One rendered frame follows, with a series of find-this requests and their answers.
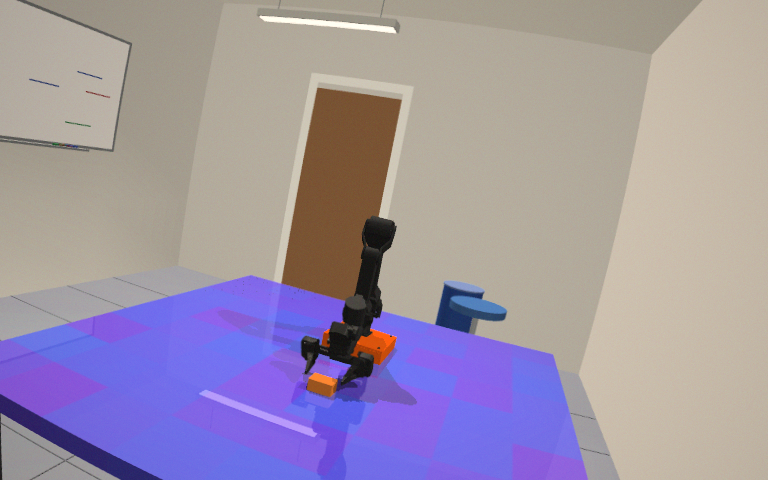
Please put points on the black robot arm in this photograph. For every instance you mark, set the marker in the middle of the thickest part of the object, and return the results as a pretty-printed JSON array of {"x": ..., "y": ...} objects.
[{"x": 359, "y": 310}]

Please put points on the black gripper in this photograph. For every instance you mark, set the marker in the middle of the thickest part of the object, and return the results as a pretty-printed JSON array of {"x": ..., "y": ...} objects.
[{"x": 360, "y": 366}]

